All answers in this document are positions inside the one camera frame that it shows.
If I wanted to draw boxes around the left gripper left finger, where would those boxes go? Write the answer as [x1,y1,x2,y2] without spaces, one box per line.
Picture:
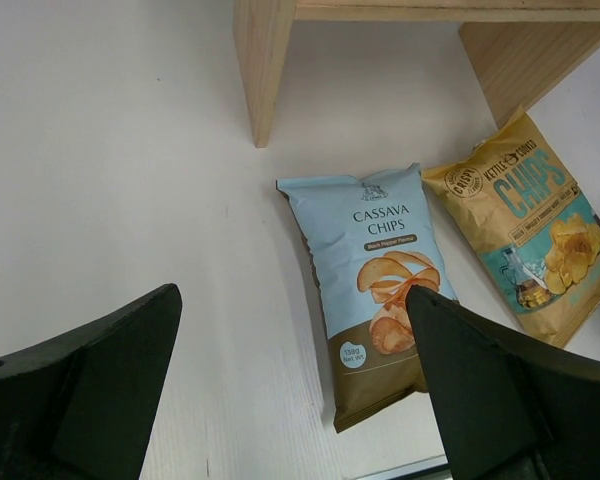
[0,284,182,479]

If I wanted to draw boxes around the light blue cassava chips bag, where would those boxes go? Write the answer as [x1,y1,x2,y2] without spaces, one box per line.
[276,163,457,432]

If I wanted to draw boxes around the yellow kettle chips bag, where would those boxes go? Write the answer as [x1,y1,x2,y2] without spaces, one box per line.
[422,110,600,348]

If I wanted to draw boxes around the wooden two-tier shelf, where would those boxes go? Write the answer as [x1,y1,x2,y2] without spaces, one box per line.
[233,1,600,148]

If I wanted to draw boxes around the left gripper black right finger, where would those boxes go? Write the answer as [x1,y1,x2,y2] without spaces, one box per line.
[406,286,600,479]

